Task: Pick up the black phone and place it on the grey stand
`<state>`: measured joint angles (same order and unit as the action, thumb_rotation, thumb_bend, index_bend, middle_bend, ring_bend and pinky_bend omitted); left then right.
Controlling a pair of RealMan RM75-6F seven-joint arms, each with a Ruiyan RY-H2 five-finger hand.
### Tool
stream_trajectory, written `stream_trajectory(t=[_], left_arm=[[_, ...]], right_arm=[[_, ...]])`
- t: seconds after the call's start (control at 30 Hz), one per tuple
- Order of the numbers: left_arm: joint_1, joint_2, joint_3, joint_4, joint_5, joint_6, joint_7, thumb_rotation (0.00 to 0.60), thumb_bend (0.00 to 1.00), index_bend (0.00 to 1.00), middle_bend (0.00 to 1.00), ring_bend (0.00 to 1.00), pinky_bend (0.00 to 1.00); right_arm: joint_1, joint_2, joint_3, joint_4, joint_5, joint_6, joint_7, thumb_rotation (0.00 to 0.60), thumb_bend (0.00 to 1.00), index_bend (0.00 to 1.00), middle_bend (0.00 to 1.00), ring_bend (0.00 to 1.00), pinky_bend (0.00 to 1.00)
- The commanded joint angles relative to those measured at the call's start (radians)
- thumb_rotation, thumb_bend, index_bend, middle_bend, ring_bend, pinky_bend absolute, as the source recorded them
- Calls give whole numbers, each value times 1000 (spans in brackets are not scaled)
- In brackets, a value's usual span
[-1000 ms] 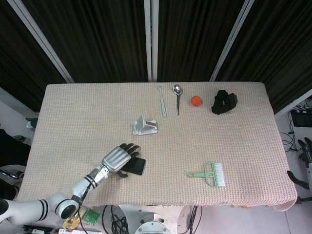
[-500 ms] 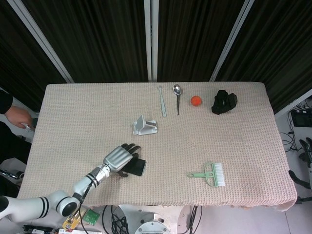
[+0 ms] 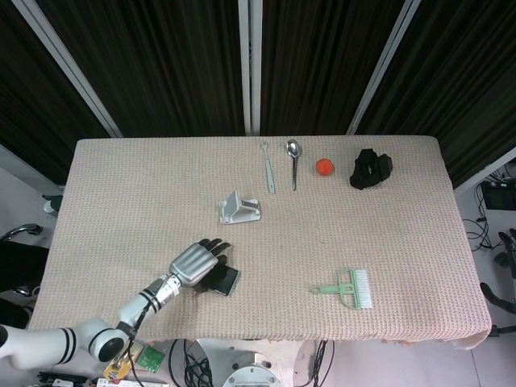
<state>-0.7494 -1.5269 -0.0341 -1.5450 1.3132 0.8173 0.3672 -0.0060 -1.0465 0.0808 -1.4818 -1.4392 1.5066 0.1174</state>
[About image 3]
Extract black smartphone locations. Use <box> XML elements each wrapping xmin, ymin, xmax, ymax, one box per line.
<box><xmin>213</xmin><ymin>264</ymin><xmax>242</xmax><ymax>298</ymax></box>

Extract black looped cable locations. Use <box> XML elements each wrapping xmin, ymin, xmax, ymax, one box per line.
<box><xmin>300</xmin><ymin>340</ymin><xmax>335</xmax><ymax>387</ymax></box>

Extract black chair seat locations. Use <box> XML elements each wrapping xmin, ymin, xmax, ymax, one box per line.
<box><xmin>0</xmin><ymin>241</ymin><xmax>52</xmax><ymax>330</ymax></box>

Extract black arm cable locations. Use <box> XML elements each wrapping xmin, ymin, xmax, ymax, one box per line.
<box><xmin>119</xmin><ymin>296</ymin><xmax>158</xmax><ymax>387</ymax></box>

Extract black crumpled cloth strap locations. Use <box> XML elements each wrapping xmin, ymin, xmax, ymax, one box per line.
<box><xmin>348</xmin><ymin>148</ymin><xmax>394</xmax><ymax>190</ymax></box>

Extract beige woven tablecloth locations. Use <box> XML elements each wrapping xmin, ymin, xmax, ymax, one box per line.
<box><xmin>30</xmin><ymin>135</ymin><xmax>493</xmax><ymax>352</ymax></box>

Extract thin black floor cables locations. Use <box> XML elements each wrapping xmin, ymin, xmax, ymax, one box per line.
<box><xmin>461</xmin><ymin>183</ymin><xmax>495</xmax><ymax>253</ymax></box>

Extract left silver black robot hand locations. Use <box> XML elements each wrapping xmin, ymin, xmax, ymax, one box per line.
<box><xmin>168</xmin><ymin>238</ymin><xmax>235</xmax><ymax>293</ymax></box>

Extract white table pedestal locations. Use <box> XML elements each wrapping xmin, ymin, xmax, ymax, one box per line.
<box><xmin>193</xmin><ymin>339</ymin><xmax>319</xmax><ymax>387</ymax></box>

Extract white dark floor foot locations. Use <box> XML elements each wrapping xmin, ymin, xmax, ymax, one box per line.
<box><xmin>42</xmin><ymin>194</ymin><xmax>65</xmax><ymax>214</ymax></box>

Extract grey plastic toothbrush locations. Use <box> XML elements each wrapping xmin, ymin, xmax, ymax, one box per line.
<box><xmin>260</xmin><ymin>141</ymin><xmax>277</xmax><ymax>194</ymax></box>

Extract black tool bar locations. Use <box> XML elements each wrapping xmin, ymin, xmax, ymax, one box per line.
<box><xmin>38</xmin><ymin>369</ymin><xmax>88</xmax><ymax>387</ymax></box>

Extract green white-bristled hand brush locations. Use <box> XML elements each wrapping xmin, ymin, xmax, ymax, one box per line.
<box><xmin>309</xmin><ymin>268</ymin><xmax>374</xmax><ymax>310</ymax></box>

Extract white double frame post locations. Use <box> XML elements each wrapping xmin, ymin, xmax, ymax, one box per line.
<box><xmin>237</xmin><ymin>0</ymin><xmax>264</xmax><ymax>136</ymax></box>

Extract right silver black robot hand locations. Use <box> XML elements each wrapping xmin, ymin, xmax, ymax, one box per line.
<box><xmin>480</xmin><ymin>228</ymin><xmax>516</xmax><ymax>314</ymax></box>

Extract black pleated curtain panel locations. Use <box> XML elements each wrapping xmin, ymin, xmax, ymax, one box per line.
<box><xmin>35</xmin><ymin>0</ymin><xmax>248</xmax><ymax>138</ymax></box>
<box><xmin>0</xmin><ymin>0</ymin><xmax>112</xmax><ymax>185</ymax></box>
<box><xmin>260</xmin><ymin>0</ymin><xmax>409</xmax><ymax>136</ymax></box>
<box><xmin>354</xmin><ymin>0</ymin><xmax>516</xmax><ymax>187</ymax></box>

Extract black cable bundle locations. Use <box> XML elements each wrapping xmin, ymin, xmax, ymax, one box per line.
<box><xmin>168</xmin><ymin>339</ymin><xmax>214</xmax><ymax>387</ymax></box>

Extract orange ball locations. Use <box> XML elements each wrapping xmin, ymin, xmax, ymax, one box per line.
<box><xmin>314</xmin><ymin>157</ymin><xmax>336</xmax><ymax>177</ymax></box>

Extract metal spoon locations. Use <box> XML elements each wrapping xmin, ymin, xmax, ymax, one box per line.
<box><xmin>285</xmin><ymin>139</ymin><xmax>303</xmax><ymax>192</ymax></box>

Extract white frame beam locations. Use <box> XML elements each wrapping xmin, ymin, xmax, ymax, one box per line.
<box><xmin>453</xmin><ymin>147</ymin><xmax>516</xmax><ymax>197</ymax></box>
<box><xmin>0</xmin><ymin>143</ymin><xmax>65</xmax><ymax>190</ymax></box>

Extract round silver robot base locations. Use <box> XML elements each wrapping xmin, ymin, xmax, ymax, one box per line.
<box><xmin>223</xmin><ymin>362</ymin><xmax>282</xmax><ymax>387</ymax></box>

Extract yellow blister package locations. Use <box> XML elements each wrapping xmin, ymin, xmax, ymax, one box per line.
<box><xmin>103</xmin><ymin>344</ymin><xmax>144</xmax><ymax>382</ymax></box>

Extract black box device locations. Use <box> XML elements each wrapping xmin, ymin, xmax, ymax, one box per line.
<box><xmin>481</xmin><ymin>181</ymin><xmax>516</xmax><ymax>210</ymax></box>

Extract green circuit board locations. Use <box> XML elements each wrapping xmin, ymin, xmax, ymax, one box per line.
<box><xmin>139</xmin><ymin>344</ymin><xmax>168</xmax><ymax>372</ymax></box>

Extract white folding phone stand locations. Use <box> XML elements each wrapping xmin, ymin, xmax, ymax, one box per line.
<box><xmin>218</xmin><ymin>190</ymin><xmax>263</xmax><ymax>225</ymax></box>

